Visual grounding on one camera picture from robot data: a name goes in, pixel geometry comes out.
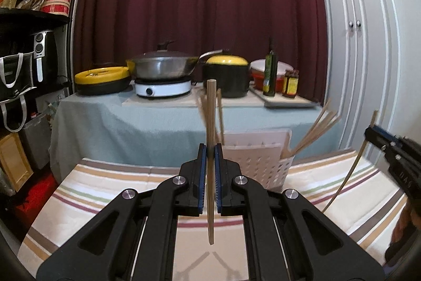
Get wooden chopstick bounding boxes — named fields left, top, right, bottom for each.
left=296, top=116, right=341, bottom=155
left=206, top=79, right=217, bottom=245
left=216, top=88, right=225, bottom=145
left=290, top=111, right=340, bottom=155
left=196, top=93, right=207, bottom=131
left=321, top=109, right=380, bottom=214
left=290, top=99, right=330, bottom=155

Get grey-blue tablecloth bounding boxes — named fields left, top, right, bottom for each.
left=50, top=88, right=341, bottom=183

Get maroon curtain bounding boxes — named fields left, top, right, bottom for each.
left=73, top=0, right=328, bottom=102

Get steel wok with lid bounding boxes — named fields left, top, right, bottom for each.
left=126, top=49, right=229, bottom=80

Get dark olive oil bottle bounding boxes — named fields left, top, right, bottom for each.
left=263, top=37, right=278, bottom=97

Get red container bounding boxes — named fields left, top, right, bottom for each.
left=252, top=73, right=283, bottom=93

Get person right hand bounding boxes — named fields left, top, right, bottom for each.
left=391, top=200, right=419, bottom=243

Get white bowl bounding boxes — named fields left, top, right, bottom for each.
left=250, top=59, right=294, bottom=76

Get black air fryer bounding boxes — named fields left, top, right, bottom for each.
left=33, top=31, right=58, bottom=87

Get striped table mat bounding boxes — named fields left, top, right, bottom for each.
left=17, top=151, right=407, bottom=280

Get yellow lidded electric griddle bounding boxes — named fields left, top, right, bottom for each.
left=74, top=66, right=131, bottom=96

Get white induction cooker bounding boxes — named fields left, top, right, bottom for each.
left=134, top=78, right=192, bottom=98

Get red striped round boxes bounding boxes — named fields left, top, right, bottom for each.
left=40, top=0, right=71, bottom=16

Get grey cutting board tray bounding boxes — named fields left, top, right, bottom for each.
left=249, top=86, right=318, bottom=109

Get pink perforated utensil holder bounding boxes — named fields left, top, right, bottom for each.
left=216, top=128, right=294, bottom=190

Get sauce jar yellow label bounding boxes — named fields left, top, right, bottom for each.
left=282, top=70, right=299, bottom=98

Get black white tote bag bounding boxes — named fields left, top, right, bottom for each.
left=1, top=53, right=36, bottom=133

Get black pot yellow lid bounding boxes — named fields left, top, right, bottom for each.
left=202, top=54, right=250, bottom=98

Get black metal shelf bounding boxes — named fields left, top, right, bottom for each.
left=1, top=0, right=76, bottom=95

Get white cabinet doors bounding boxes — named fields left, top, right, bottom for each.
left=325, top=0, right=400, bottom=148

